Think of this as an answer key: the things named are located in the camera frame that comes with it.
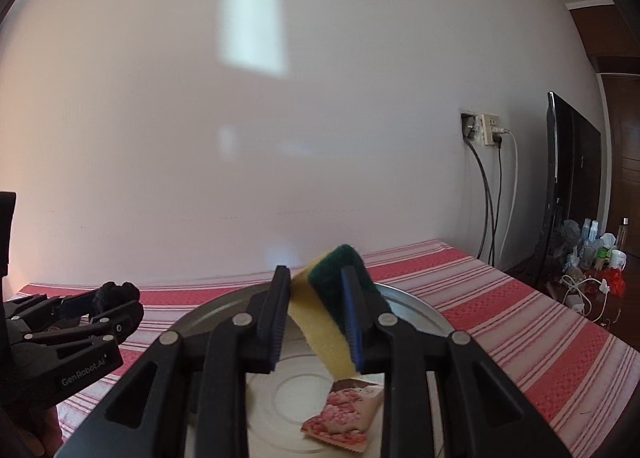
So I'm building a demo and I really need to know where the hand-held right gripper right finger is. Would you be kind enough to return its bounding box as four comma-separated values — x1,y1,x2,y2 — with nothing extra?
341,265,571,458

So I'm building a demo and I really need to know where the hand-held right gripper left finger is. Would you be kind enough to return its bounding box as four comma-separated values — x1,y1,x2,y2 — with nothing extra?
65,265,292,458

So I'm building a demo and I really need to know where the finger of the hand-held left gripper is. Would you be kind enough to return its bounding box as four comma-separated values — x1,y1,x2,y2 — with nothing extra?
2,288,101,334
22,299,145,354

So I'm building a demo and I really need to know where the black fluffy hair tie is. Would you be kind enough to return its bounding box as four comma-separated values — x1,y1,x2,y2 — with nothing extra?
90,281,141,312

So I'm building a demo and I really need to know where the yellow and green sponge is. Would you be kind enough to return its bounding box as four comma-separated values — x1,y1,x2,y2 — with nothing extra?
287,244,382,381

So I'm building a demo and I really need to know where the round metal tray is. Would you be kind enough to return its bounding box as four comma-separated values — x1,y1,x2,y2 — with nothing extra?
167,278,451,458

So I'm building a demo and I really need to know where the pink patterned packet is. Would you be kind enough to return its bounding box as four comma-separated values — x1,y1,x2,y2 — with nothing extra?
301,377,386,451

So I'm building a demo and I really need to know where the red striped tablecloth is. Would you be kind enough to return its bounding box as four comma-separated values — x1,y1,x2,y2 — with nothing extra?
10,238,640,458

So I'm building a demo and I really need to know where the clear plastic bag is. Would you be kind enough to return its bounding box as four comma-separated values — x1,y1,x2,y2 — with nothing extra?
550,219,584,260

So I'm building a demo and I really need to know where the red plastic bag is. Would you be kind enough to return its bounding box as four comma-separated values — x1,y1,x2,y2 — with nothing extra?
602,268,626,297

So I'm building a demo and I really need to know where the black flat television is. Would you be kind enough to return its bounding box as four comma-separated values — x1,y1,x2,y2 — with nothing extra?
532,91,604,289

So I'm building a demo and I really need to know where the dark wooden tv stand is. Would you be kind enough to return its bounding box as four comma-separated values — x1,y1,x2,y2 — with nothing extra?
502,258,640,354

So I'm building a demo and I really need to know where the dark wooden door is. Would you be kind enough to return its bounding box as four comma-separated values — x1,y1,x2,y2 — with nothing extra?
570,3,640,259

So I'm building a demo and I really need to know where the grey cable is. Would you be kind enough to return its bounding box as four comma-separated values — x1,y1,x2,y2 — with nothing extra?
464,134,496,265

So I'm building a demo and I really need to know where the black cable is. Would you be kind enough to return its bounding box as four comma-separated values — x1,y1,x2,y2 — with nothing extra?
492,137,504,266

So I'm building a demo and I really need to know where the white cable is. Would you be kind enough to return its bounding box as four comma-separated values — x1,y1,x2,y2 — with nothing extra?
499,127,519,270

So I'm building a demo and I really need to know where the white charger with cord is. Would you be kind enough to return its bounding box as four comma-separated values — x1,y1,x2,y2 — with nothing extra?
560,273,609,325

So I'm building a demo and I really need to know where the open wall outlet box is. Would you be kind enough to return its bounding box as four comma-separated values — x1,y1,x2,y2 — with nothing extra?
460,111,481,142

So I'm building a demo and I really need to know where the white wall socket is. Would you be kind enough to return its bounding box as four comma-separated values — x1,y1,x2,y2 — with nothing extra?
478,113,501,147

